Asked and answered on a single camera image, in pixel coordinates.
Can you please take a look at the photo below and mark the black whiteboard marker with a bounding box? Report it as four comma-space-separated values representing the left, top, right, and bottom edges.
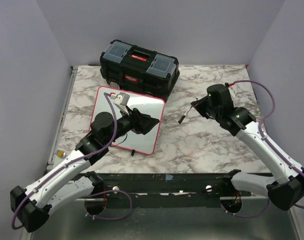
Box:
178, 105, 193, 124

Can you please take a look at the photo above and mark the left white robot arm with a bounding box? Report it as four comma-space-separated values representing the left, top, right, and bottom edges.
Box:
10, 108, 160, 233

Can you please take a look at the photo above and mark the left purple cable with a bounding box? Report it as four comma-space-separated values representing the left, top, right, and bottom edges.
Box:
11, 92, 133, 230

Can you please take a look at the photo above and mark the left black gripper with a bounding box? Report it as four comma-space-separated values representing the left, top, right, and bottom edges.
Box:
104, 105, 159, 146

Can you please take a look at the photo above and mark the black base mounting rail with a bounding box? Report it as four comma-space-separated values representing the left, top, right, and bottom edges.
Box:
85, 172, 260, 209

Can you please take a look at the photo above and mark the blue tape piece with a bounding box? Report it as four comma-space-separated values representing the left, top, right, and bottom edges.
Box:
165, 174, 174, 181

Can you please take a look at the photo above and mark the small yellow object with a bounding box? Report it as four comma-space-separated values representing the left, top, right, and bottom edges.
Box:
55, 149, 66, 159

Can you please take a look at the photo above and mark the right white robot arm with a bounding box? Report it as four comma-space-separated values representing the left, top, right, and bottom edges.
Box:
191, 83, 304, 211

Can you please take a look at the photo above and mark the pink framed whiteboard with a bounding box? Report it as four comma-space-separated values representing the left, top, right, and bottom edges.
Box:
89, 86, 165, 155

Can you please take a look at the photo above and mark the aluminium frame rail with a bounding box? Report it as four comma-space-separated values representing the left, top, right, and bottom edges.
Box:
44, 66, 78, 173

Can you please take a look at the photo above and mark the black plastic toolbox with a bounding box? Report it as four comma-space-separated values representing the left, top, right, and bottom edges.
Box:
100, 39, 180, 101

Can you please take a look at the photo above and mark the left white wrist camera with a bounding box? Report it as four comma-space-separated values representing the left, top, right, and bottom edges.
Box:
110, 92, 130, 115

